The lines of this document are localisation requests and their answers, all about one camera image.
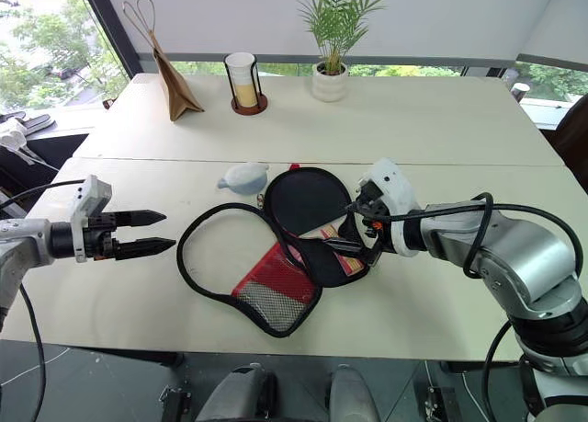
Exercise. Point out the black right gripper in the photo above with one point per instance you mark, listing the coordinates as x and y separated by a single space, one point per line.
372 201

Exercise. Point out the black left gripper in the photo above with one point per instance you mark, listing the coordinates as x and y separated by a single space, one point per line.
98 242

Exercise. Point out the black table tennis paddle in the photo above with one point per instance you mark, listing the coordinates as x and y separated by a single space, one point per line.
305 199

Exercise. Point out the black red paddle case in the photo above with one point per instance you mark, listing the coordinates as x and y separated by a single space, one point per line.
275 288

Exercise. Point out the blue white fish plush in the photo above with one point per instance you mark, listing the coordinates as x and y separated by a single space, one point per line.
243 179

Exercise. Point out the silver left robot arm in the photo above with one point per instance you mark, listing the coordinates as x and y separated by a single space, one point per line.
27 238

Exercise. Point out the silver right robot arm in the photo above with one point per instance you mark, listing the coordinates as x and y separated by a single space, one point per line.
523 256

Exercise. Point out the white ribbed plant pot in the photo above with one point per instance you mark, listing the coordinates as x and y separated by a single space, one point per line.
330 84

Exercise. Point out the brown paper bag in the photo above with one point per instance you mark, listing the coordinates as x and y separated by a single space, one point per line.
177 86

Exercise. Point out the dark rounded shape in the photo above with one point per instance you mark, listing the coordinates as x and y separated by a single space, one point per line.
351 394
239 394

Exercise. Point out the white paper cup stack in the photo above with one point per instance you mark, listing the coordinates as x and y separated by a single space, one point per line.
241 77

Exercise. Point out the green palm plant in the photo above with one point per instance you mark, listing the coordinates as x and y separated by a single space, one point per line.
337 22

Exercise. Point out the small white cup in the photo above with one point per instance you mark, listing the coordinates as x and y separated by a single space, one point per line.
521 92

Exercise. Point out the dark brown chair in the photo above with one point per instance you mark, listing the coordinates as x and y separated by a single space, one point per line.
572 137

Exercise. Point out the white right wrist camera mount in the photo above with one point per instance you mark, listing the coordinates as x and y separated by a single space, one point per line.
397 187

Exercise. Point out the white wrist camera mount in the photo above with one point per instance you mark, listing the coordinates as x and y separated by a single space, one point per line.
397 187
89 194

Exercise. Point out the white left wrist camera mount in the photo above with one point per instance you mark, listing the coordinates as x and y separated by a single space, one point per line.
89 194

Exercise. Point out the black table bracket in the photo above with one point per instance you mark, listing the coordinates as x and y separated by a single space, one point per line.
177 403
436 403

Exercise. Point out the black window frame post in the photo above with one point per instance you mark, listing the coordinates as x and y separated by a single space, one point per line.
110 22

